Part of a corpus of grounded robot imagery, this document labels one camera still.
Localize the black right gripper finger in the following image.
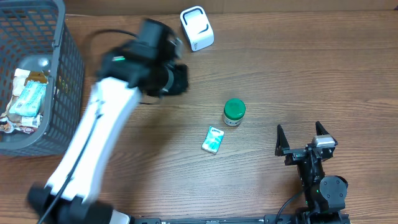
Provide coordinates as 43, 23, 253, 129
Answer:
315, 121, 329, 136
275, 124, 290, 156

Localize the green lid white jar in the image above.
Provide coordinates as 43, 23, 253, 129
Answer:
222, 98, 246, 126

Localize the small Kleenex tissue pack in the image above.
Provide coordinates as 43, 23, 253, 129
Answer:
201, 126, 224, 154

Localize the yellow oil bottle silver cap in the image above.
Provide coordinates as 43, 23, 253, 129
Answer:
30, 57, 50, 83

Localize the teal large tissue pack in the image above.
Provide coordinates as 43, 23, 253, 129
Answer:
9, 81, 47, 117

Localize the clear brown snack bag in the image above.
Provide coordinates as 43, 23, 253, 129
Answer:
5, 68, 45, 115

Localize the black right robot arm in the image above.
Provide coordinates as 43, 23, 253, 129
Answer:
274, 121, 350, 223

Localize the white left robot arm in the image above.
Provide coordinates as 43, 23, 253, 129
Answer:
27, 19, 188, 223

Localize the white barcode scanner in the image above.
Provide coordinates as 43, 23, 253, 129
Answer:
180, 6, 215, 52

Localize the grey plastic mesh basket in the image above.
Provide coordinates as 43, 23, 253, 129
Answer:
1, 1, 85, 156

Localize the white red snack packet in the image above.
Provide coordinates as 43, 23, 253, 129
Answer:
1, 113, 42, 134

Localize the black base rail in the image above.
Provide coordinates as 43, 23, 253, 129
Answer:
130, 213, 351, 224

